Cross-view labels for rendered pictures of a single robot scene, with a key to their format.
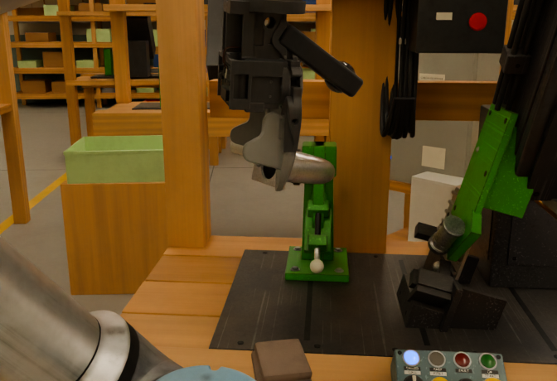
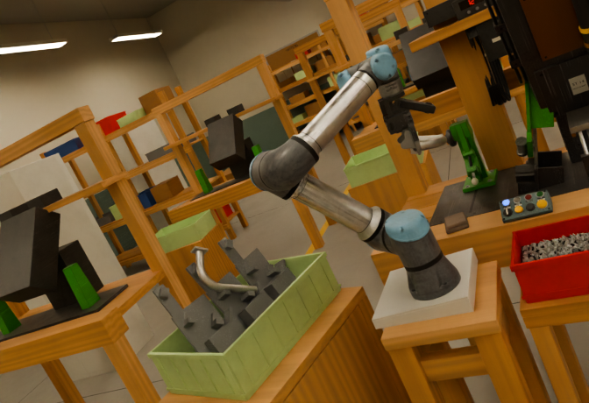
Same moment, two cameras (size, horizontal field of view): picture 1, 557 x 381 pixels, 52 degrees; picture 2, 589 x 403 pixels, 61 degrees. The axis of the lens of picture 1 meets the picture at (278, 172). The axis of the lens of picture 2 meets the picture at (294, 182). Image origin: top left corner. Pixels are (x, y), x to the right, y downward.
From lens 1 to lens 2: 1.04 m
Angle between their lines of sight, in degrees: 26
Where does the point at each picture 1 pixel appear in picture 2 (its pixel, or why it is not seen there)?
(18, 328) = (351, 210)
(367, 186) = (498, 133)
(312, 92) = (453, 95)
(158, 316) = not seen: hidden behind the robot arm
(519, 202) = (549, 120)
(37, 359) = (358, 217)
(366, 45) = (468, 64)
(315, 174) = (434, 144)
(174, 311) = not seen: hidden behind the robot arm
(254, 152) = (405, 144)
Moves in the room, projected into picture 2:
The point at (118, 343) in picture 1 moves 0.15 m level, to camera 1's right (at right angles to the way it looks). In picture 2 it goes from (378, 211) to (425, 197)
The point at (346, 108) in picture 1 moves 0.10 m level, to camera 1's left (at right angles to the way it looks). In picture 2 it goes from (471, 98) to (447, 107)
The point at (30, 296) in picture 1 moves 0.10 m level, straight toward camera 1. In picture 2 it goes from (351, 202) to (357, 209)
